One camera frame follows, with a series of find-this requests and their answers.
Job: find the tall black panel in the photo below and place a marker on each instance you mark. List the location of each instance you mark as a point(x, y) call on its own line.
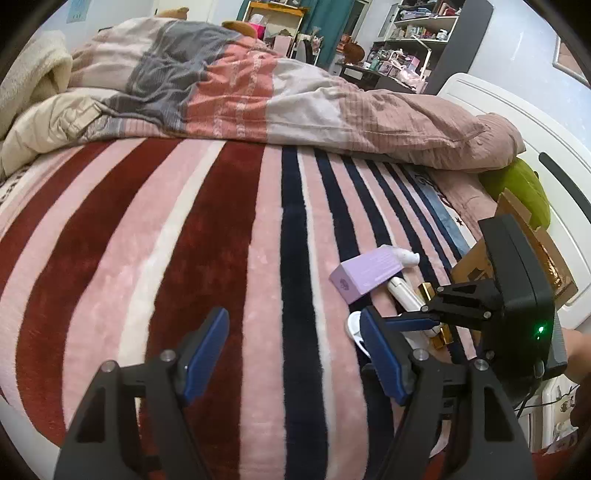
point(461, 41)

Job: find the white cosmetic tube gold end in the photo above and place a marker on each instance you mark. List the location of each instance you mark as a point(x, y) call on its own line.
point(405, 295)

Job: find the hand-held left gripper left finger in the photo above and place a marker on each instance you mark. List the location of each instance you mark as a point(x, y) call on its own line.
point(207, 355)

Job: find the small gold case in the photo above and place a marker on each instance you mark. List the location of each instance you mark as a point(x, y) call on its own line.
point(425, 291)

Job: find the pink box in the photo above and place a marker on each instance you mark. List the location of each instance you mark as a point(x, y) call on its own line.
point(257, 26)

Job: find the cream fleece blanket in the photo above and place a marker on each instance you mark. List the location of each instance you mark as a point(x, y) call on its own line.
point(32, 78)

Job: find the pink grey patchwork quilt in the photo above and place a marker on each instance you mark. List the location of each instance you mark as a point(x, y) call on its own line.
point(300, 106)

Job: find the striped fleece blanket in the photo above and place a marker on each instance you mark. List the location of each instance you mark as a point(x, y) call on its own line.
point(184, 230)

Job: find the white nightstand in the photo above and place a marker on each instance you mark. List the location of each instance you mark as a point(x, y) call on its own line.
point(551, 415)

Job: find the yellow wooden shelf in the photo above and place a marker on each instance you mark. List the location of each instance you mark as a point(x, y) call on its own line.
point(277, 16)

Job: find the white headboard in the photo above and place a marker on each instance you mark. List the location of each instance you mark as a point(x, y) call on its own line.
point(508, 101)

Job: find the white pump bottle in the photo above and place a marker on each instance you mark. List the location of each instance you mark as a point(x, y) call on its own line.
point(407, 257)

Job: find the person's right forearm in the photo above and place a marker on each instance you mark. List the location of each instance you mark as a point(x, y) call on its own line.
point(579, 353)

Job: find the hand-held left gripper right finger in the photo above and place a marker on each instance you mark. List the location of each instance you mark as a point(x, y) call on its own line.
point(383, 360)

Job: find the teal curtain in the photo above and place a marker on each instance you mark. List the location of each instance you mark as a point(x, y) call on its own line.
point(330, 27)

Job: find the purple cardboard box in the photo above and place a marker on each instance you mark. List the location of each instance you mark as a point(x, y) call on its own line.
point(364, 274)

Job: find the brown cardboard box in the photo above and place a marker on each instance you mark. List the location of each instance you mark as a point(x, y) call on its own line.
point(512, 207)

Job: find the cluttered white shelf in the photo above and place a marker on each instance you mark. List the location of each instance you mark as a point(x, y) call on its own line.
point(415, 27)

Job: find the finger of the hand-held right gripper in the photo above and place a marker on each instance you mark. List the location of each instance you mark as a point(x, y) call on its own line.
point(418, 325)

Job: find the framed wall picture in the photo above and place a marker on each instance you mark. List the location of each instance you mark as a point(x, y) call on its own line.
point(570, 60)

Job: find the dark desk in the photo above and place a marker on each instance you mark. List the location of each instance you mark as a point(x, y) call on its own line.
point(369, 76)

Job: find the green plush pillow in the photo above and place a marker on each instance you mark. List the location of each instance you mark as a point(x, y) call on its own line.
point(521, 187)

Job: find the brown plush toy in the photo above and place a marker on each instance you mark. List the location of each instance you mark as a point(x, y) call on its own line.
point(240, 27)
point(173, 13)

